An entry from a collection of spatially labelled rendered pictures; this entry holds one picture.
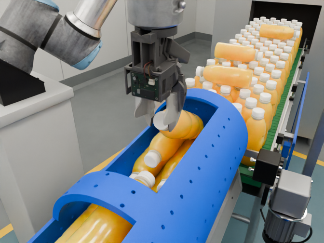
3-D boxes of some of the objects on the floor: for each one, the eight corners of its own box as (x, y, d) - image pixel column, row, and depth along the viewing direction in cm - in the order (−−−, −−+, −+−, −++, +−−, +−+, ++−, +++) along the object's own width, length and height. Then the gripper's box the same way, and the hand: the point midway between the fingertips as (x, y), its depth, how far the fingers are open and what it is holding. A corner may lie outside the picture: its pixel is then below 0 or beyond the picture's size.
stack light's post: (269, 269, 163) (328, 97, 105) (270, 263, 166) (328, 93, 108) (276, 272, 161) (340, 100, 104) (277, 266, 164) (340, 95, 107)
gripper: (109, 27, 45) (119, 137, 57) (174, 36, 41) (171, 153, 52) (137, 17, 52) (141, 117, 63) (196, 23, 47) (190, 130, 59)
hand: (161, 121), depth 59 cm, fingers closed on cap, 4 cm apart
